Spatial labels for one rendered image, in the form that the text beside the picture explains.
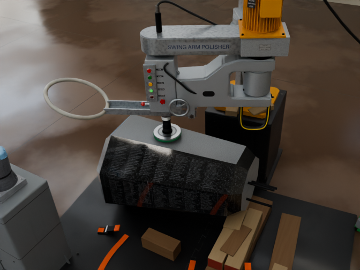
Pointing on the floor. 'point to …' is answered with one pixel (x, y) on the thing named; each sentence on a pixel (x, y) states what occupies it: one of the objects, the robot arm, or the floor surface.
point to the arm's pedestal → (31, 228)
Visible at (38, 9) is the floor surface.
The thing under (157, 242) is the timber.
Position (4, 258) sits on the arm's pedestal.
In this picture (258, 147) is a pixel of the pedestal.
